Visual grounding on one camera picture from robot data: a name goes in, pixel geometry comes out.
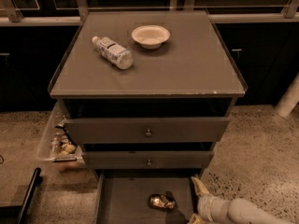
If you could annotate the grey top drawer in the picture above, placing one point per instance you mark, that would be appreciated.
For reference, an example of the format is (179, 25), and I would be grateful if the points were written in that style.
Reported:
(146, 130)

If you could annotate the grey drawer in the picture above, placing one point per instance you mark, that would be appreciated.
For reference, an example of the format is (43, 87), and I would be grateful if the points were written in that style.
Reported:
(123, 196)
(146, 130)
(147, 159)

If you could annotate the grey middle drawer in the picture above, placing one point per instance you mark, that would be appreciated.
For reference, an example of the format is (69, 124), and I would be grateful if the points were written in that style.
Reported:
(147, 159)

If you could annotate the clear plastic water bottle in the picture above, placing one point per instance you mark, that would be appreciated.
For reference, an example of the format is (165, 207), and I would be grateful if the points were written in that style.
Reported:
(121, 57)

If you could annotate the white paper bowl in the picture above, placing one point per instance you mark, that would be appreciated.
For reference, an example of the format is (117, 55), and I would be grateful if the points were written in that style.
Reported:
(150, 36)

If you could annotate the snack items in bin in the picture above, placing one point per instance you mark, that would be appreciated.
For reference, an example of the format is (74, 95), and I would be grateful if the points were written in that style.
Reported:
(60, 144)

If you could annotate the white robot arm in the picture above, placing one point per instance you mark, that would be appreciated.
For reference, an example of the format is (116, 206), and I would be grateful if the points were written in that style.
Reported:
(254, 178)

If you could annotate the crushed orange can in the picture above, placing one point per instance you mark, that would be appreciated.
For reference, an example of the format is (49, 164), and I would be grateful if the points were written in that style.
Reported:
(161, 202)

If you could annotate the grey drawer cabinet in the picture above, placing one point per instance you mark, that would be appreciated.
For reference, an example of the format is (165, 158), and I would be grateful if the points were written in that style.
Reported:
(191, 75)

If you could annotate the black metal bar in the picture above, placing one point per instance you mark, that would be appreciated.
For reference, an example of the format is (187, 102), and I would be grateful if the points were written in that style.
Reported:
(16, 213)

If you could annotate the clear plastic storage bin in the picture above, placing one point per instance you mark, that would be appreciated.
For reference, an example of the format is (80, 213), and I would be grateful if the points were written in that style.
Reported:
(55, 124)

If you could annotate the grey bottom drawer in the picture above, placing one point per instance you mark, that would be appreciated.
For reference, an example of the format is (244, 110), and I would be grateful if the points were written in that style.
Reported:
(123, 196)

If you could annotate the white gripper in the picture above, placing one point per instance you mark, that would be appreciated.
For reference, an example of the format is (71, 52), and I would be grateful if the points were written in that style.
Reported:
(206, 204)

